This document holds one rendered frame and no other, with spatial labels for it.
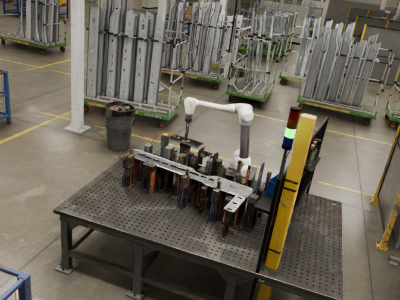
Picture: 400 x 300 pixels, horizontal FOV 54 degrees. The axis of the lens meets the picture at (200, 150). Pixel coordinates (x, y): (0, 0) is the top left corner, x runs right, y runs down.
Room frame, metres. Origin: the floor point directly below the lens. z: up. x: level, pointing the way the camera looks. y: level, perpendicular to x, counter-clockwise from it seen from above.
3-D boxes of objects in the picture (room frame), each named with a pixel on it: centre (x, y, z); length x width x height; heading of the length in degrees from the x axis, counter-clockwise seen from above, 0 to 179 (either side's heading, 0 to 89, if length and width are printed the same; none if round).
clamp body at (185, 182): (3.35, 0.10, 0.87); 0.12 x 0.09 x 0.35; 156
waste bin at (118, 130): (6.07, 1.37, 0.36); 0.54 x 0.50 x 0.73; 165
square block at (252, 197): (3.12, -0.53, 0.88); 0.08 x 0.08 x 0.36; 66
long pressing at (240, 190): (3.54, 0.11, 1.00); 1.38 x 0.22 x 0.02; 66
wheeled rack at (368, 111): (9.94, -3.30, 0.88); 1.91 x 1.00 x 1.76; 72
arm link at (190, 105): (3.94, 0.17, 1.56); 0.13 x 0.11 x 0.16; 9
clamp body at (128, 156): (3.61, 0.70, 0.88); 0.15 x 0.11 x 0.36; 156
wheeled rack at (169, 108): (7.77, 1.53, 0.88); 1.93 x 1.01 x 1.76; 81
